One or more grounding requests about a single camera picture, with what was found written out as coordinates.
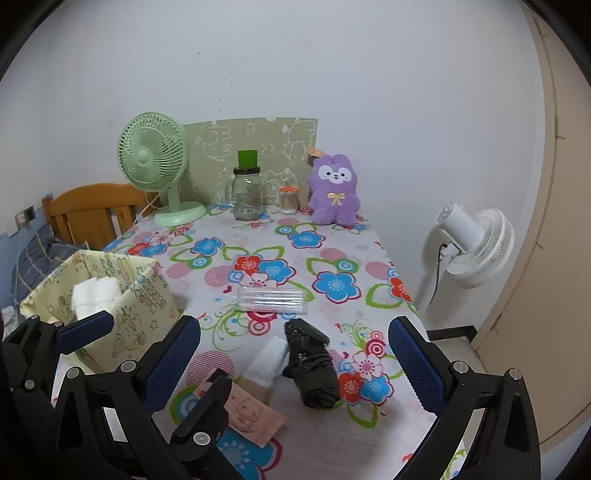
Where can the grey plaid pillow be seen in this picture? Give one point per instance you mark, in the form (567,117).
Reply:
(37,251)

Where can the yellow fabric storage box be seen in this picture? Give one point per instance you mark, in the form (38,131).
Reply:
(143,295)

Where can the green desk fan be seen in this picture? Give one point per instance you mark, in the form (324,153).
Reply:
(147,157)

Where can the green patterned board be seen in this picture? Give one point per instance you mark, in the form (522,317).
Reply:
(277,138)

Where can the beige door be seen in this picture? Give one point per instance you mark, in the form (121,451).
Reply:
(554,207)

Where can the wooden bed headboard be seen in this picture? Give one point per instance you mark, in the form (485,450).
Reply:
(92,217)

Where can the small glass jar orange lid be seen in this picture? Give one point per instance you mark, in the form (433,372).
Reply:
(287,199)

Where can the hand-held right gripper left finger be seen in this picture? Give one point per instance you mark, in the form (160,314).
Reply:
(171,364)

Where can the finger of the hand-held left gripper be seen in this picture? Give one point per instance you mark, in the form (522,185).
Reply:
(212,406)
(87,330)

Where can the clear plastic case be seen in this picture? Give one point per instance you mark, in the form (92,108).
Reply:
(272,300)

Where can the wall socket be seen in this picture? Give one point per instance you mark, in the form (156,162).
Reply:
(25,216)

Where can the glass mug jar green lid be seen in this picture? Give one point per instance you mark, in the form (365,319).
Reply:
(248,198)

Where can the white standing fan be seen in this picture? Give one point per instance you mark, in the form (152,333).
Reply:
(485,249)

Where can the white towel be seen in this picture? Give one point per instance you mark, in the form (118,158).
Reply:
(270,362)

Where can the white cloth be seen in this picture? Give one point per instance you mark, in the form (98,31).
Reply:
(94,295)

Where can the pink cartoon pack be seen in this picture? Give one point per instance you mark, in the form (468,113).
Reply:
(251,415)

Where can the purple plush toy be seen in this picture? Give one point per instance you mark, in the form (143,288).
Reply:
(334,194)

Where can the floral tablecloth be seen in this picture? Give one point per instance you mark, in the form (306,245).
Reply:
(323,258)

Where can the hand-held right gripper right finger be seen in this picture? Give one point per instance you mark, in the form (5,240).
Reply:
(415,364)

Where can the black plastic bag bundle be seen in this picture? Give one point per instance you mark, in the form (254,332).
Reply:
(314,364)

